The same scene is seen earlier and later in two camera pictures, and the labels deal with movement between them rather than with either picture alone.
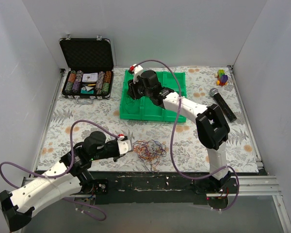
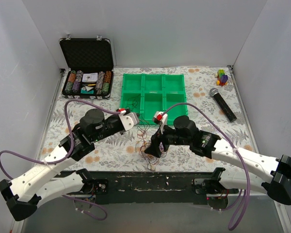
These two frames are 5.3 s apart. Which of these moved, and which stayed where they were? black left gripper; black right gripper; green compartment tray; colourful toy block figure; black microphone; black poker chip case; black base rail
Moved: black left gripper; black right gripper
Stayed: black base rail; black microphone; black poker chip case; colourful toy block figure; green compartment tray
